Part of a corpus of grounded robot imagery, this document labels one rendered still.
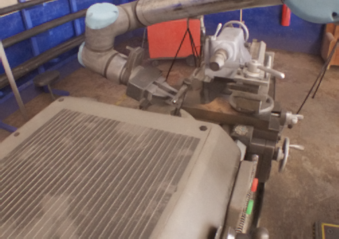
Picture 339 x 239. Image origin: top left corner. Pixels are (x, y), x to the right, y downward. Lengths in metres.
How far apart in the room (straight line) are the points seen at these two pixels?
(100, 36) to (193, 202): 0.51
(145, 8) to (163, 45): 3.42
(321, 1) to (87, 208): 0.42
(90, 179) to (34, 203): 0.10
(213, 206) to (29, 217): 0.28
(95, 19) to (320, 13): 0.54
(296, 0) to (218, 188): 0.31
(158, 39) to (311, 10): 3.82
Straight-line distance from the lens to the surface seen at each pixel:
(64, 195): 0.40
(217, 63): 1.37
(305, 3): 0.35
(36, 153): 0.50
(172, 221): 0.34
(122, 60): 0.73
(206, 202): 0.39
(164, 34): 4.07
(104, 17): 0.68
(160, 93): 0.70
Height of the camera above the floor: 1.62
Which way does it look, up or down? 33 degrees down
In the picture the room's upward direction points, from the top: 4 degrees counter-clockwise
